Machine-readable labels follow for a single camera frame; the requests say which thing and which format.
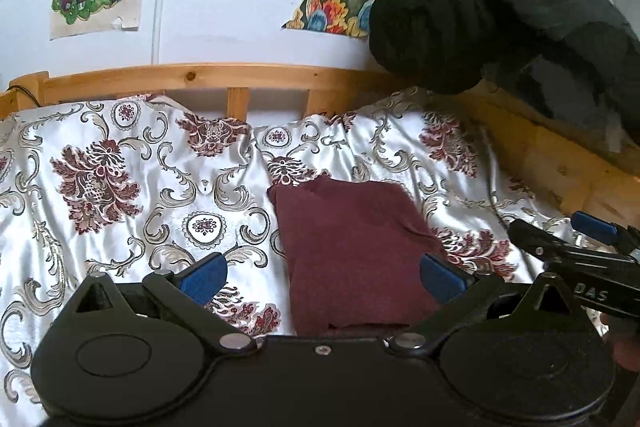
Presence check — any person's right hand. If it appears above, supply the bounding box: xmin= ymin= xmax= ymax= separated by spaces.
xmin=600 ymin=311 xmax=640 ymax=373

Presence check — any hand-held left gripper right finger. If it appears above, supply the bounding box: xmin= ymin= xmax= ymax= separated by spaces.
xmin=382 ymin=253 xmax=581 ymax=353

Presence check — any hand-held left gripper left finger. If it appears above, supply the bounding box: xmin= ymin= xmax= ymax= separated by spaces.
xmin=60 ymin=252 xmax=257 ymax=353

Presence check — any wooden bed frame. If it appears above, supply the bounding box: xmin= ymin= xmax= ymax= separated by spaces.
xmin=0 ymin=63 xmax=640 ymax=239

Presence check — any floral satin bed sheet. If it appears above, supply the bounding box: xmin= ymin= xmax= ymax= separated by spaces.
xmin=0 ymin=89 xmax=640 ymax=427

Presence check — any black cable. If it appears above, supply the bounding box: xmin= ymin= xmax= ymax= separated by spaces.
xmin=9 ymin=84 xmax=43 ymax=108

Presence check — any black padded jacket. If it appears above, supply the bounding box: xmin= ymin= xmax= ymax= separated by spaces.
xmin=369 ymin=0 xmax=640 ymax=152

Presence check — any maroon small garment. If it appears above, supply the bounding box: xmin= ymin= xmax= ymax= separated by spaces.
xmin=267 ymin=173 xmax=451 ymax=338

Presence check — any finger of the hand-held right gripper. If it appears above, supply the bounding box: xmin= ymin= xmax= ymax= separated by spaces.
xmin=570 ymin=210 xmax=640 ymax=259
xmin=507 ymin=219 xmax=593 ymax=262

